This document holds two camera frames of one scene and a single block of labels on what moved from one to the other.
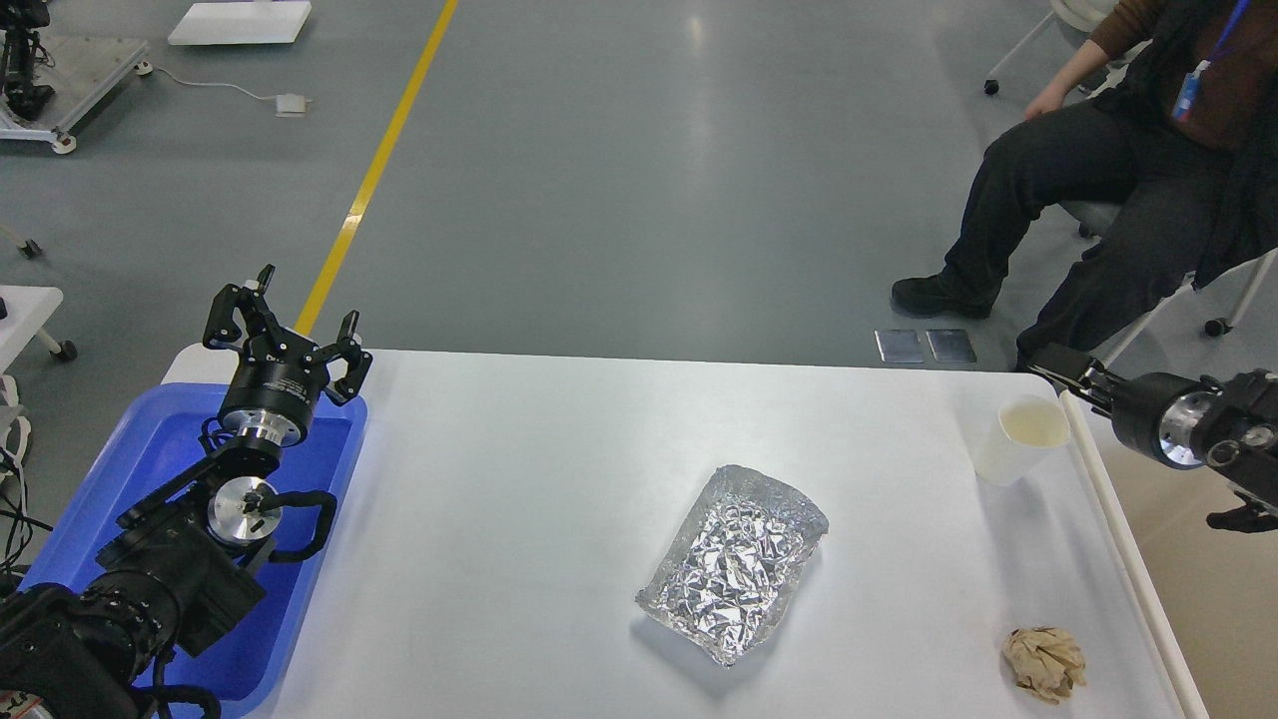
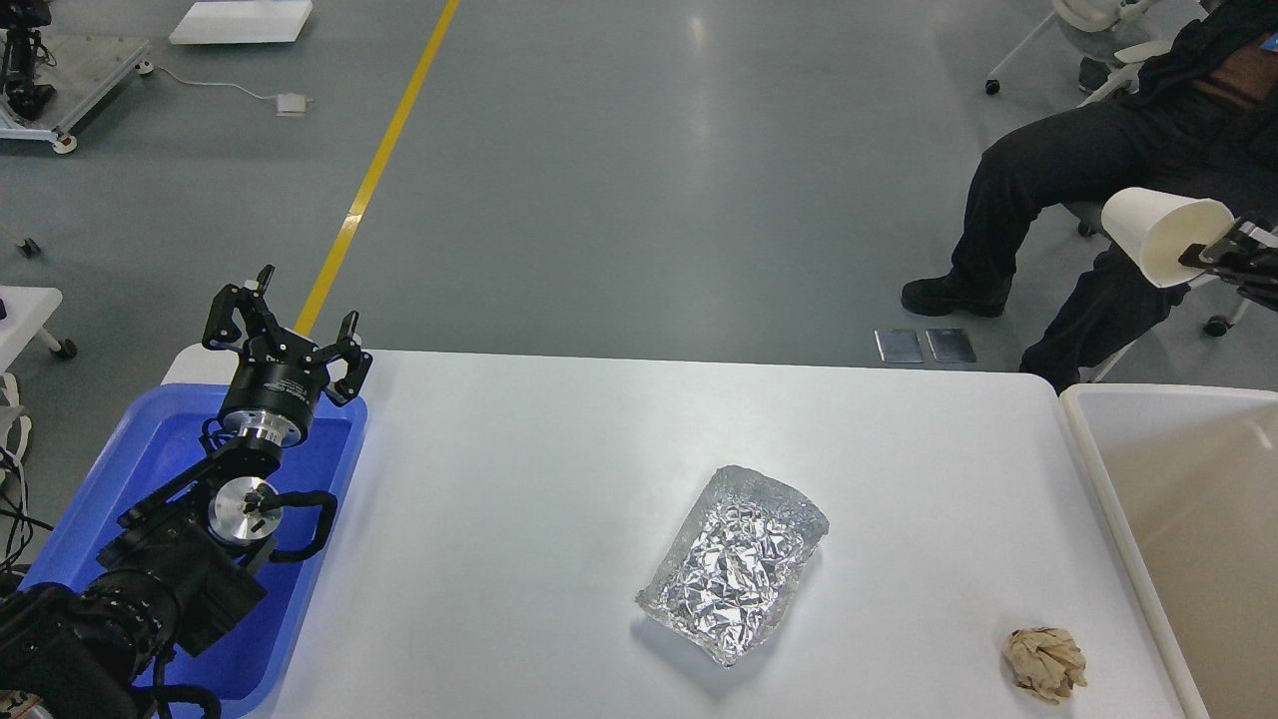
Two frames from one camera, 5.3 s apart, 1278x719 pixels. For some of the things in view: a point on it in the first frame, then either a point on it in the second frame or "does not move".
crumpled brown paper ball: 1045,661 does not move
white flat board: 241,22 does not move
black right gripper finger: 1096,386 to 1234,251
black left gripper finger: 346,350 does not move
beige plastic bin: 1217,590 does not move
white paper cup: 1027,425 to 1157,226
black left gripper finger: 221,326 does not move
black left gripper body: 272,394 does not move
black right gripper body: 1166,417 to 1254,268
